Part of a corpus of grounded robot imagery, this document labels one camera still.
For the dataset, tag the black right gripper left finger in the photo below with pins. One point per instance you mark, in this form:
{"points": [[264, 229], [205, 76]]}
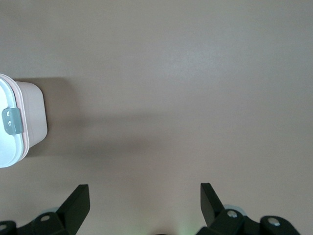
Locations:
{"points": [[71, 210]]}

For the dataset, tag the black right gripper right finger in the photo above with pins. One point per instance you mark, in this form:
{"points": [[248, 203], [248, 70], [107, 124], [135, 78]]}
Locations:
{"points": [[215, 213]]}

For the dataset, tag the white box lid grey latches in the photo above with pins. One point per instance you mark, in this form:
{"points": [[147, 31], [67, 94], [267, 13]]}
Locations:
{"points": [[7, 147]]}

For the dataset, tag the pink plastic storage box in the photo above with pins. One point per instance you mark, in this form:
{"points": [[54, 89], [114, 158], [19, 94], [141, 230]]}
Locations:
{"points": [[34, 110]]}

